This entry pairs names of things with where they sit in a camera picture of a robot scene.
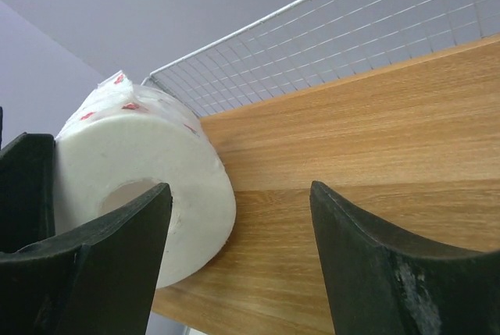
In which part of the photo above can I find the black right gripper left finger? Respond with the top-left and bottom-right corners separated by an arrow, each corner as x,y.
1,184 -> 172,334

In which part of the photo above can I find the pink dotted roll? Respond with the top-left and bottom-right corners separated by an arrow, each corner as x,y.
53,72 -> 236,288

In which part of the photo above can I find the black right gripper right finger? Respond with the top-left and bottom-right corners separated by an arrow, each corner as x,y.
309,181 -> 499,334

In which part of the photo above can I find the white wire wooden shelf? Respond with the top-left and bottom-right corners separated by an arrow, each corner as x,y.
144,0 -> 499,334

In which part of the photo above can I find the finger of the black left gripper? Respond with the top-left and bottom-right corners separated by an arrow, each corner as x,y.
1,132 -> 55,251

